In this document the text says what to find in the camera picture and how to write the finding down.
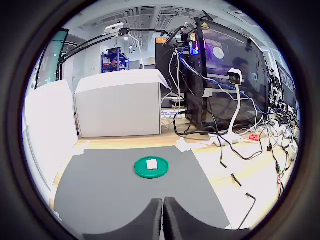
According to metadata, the small white plastic terminal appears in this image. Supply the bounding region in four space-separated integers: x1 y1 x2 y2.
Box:
146 159 159 171

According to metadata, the round green lid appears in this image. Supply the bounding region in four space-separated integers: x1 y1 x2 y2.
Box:
133 156 170 180

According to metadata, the dark grey mat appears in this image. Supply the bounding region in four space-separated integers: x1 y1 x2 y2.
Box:
53 145 232 230

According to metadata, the white tape piece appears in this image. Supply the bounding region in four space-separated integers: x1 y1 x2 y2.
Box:
74 139 92 156
49 209 62 223
175 138 195 153

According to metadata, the white partition box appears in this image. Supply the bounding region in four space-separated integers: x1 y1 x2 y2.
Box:
74 69 171 138
24 79 80 181
22 109 52 196

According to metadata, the white tape roll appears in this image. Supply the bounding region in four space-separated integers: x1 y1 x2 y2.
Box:
286 143 299 161

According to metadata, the black glass computer case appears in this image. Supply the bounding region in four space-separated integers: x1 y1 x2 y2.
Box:
184 16 270 136

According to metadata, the blue shelf rack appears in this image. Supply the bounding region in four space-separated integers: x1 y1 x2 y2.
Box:
101 47 130 75

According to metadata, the black monitor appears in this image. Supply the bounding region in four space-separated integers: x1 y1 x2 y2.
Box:
155 36 186 76

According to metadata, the dark screen with text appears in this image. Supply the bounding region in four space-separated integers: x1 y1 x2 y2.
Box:
274 59 297 101

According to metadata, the white webcam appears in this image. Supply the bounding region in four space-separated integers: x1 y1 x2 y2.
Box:
104 22 125 33

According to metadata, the black camera cable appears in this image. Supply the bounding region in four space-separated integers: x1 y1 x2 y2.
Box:
219 143 257 230

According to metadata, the blue network cable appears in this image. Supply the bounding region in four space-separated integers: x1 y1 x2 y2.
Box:
178 46 263 116

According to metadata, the white camera on gooseneck stand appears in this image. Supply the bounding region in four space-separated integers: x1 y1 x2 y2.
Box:
208 67 244 145

